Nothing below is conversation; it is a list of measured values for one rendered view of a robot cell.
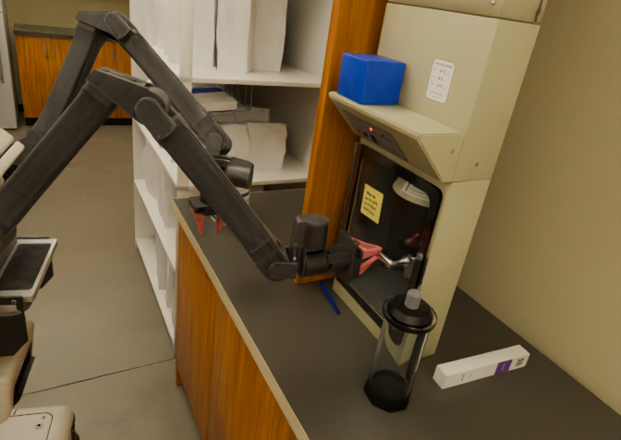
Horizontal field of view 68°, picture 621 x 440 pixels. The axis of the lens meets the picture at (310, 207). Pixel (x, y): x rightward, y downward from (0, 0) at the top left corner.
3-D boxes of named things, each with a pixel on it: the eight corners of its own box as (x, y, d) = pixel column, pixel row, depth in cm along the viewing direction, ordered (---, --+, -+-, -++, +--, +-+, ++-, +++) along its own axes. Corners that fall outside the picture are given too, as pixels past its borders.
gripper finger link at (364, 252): (391, 246, 101) (356, 251, 97) (384, 274, 104) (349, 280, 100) (373, 232, 107) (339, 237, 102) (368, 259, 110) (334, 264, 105)
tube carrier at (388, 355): (417, 384, 104) (442, 306, 95) (406, 418, 95) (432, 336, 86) (371, 364, 107) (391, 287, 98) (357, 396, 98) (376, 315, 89)
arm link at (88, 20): (98, 12, 124) (78, -7, 114) (144, 30, 123) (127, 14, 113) (31, 166, 123) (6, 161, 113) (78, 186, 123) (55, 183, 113)
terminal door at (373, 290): (334, 275, 132) (360, 141, 115) (400, 347, 108) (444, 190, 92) (333, 276, 132) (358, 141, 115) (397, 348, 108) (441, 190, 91)
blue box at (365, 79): (371, 94, 109) (379, 55, 105) (397, 105, 101) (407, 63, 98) (335, 93, 104) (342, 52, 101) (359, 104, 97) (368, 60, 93)
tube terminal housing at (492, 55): (398, 275, 147) (466, 14, 115) (474, 341, 122) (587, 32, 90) (332, 288, 135) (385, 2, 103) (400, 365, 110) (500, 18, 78)
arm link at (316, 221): (263, 259, 99) (268, 278, 92) (267, 209, 96) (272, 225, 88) (317, 259, 102) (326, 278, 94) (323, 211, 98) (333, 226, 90)
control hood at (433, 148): (360, 132, 115) (369, 91, 111) (453, 183, 90) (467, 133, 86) (321, 133, 110) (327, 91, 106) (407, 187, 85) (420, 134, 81)
